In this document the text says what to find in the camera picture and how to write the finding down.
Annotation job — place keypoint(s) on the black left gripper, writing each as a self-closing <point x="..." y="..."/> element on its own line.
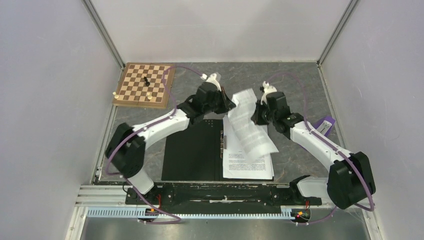
<point x="227" y="104"/>

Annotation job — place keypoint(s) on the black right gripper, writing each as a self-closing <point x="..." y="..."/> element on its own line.
<point x="256" y="117"/>

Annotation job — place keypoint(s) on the printed paper sheet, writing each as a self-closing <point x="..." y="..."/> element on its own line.
<point x="236" y="166"/>
<point x="253" y="138"/>

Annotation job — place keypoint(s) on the blue folder with black inside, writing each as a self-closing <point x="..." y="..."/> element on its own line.
<point x="195" y="154"/>

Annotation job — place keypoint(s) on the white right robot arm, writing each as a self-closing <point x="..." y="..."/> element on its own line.
<point x="350" y="180"/>

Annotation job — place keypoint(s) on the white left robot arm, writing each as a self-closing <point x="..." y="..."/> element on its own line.
<point x="126" y="149"/>

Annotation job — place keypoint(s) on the purple metronome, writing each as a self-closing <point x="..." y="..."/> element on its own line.
<point x="325" y="125"/>

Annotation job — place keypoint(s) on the white chess pawn right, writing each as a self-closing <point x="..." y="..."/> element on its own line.
<point x="149" y="96"/>

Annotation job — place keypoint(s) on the white chess pawn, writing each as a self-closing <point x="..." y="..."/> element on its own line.
<point x="115" y="95"/>
<point x="149" y="96"/>

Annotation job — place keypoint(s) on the black chess pawn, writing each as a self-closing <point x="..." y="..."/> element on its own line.
<point x="146" y="81"/>

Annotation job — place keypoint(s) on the wooden chessboard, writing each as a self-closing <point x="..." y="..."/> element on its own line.
<point x="144" y="85"/>

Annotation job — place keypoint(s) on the white chess pawn left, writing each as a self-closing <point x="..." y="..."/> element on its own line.
<point x="115" y="95"/>

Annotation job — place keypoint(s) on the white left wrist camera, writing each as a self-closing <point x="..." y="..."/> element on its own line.
<point x="213" y="78"/>

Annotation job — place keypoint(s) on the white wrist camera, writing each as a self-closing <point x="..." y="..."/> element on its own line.
<point x="266" y="89"/>
<point x="213" y="78"/>

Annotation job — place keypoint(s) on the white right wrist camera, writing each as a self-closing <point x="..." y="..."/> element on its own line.
<point x="266" y="89"/>

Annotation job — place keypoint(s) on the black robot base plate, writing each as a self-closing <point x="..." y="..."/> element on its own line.
<point x="226" y="197"/>

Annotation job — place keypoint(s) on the light blue cable duct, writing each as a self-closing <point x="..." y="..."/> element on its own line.
<point x="144" y="213"/>

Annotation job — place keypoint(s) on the aluminium frame rail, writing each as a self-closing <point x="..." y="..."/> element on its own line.
<point x="93" y="195"/>

